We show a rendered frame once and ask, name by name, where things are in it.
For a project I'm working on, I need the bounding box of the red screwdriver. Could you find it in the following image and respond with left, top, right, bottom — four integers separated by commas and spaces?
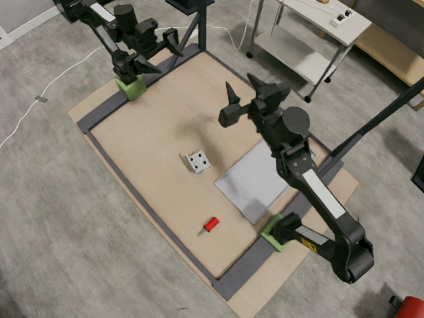
199, 217, 219, 236

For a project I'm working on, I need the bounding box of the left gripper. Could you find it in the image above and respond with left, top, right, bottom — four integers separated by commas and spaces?
218, 73, 290, 135

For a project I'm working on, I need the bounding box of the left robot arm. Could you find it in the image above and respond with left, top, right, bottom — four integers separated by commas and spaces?
250, 83, 374, 284

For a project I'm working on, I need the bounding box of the white metal bracket with holes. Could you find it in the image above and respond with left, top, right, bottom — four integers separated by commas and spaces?
185, 151, 211, 174

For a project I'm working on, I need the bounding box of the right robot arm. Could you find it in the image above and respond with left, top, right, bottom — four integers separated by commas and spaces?
72, 0, 158, 86

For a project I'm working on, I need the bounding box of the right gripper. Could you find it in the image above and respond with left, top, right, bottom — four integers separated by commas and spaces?
124, 27, 184, 77

